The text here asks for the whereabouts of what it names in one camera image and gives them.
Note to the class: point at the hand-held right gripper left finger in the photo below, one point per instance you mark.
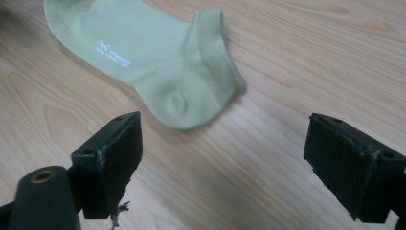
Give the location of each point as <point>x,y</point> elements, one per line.
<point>111,163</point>

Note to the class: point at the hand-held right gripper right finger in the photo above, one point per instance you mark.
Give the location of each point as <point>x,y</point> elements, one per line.
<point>343,163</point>

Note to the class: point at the light green ankle sock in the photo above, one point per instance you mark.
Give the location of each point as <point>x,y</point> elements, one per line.
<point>153,60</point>

